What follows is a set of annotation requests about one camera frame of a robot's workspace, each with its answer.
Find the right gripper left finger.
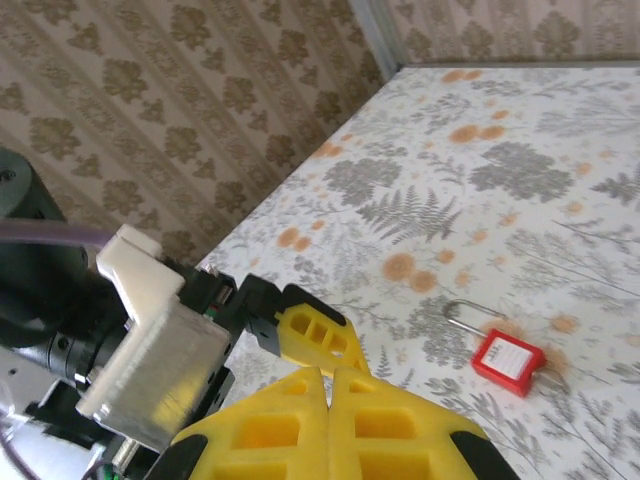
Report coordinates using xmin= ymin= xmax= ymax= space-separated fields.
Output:
xmin=159 ymin=367 xmax=331 ymax=480

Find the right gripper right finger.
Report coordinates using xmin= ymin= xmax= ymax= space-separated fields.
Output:
xmin=327 ymin=367 xmax=522 ymax=480

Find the small padlock with steel shackle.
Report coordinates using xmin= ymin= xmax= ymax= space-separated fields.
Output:
xmin=446 ymin=298 xmax=547 ymax=400

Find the floral patterned table cover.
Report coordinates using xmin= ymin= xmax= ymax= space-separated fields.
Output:
xmin=197 ymin=62 xmax=640 ymax=480

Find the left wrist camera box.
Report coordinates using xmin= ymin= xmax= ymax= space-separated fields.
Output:
xmin=77 ymin=224 xmax=235 ymax=451

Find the aluminium frame post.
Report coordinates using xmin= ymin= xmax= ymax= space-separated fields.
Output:
xmin=349 ymin=0 xmax=407 ymax=77

